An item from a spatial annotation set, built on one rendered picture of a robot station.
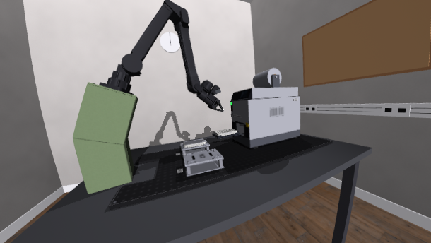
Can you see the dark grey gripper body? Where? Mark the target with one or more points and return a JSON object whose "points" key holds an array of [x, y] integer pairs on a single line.
{"points": [[211, 104]]}

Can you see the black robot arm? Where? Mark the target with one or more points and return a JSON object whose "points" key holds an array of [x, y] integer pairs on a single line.
{"points": [[132, 63]]}

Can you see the dark grey cylinder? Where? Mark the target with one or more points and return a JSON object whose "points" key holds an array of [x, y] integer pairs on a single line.
{"points": [[263, 79]]}

